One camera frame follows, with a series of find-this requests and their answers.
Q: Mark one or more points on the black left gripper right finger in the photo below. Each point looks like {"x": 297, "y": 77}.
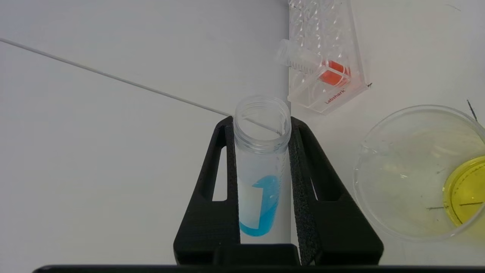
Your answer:
{"x": 333, "y": 227}

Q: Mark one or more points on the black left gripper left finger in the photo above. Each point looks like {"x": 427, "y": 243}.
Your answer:
{"x": 206, "y": 227}

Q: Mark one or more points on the test tube with blue liquid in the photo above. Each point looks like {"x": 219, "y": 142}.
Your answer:
{"x": 261, "y": 159}

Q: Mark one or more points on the clear glass beaker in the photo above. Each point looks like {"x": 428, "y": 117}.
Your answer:
{"x": 409, "y": 178}

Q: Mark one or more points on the test tube with red liquid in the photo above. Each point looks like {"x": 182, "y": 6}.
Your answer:
{"x": 329, "y": 74}

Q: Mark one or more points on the clear acrylic test tube rack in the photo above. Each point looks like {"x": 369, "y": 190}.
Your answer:
{"x": 333, "y": 41}

